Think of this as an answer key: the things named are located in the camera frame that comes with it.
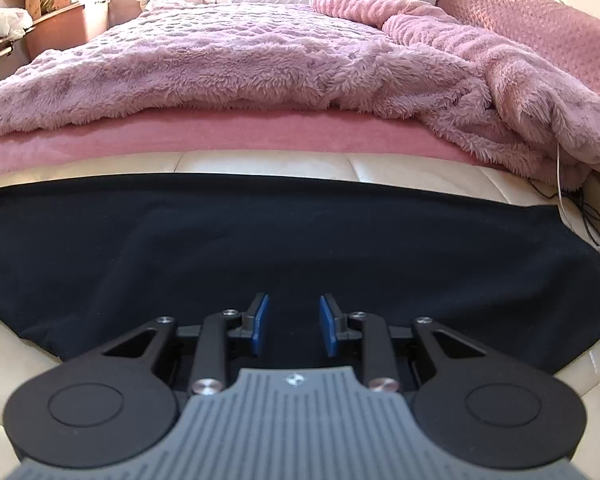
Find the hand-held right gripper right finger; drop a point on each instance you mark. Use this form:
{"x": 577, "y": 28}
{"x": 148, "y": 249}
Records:
{"x": 328, "y": 327}

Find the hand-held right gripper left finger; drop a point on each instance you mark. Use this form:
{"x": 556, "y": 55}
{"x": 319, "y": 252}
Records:
{"x": 260, "y": 325}

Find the black pants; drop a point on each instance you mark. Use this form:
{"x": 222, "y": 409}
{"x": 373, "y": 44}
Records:
{"x": 280, "y": 240}

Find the cream leather bench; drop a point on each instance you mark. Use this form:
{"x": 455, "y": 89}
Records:
{"x": 260, "y": 162}

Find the pink bed sheet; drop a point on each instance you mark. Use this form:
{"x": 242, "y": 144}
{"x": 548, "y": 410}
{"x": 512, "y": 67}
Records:
{"x": 180, "y": 137}

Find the pink fluffy blanket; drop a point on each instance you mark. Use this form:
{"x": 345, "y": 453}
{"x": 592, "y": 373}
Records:
{"x": 230, "y": 60}

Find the brown storage box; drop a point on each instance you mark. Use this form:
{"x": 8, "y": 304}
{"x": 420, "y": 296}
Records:
{"x": 60, "y": 22}

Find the pink quilted headboard cover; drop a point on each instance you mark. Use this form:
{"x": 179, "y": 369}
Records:
{"x": 530, "y": 25}

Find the white cloth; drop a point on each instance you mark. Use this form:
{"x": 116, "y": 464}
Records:
{"x": 2, "y": 22}

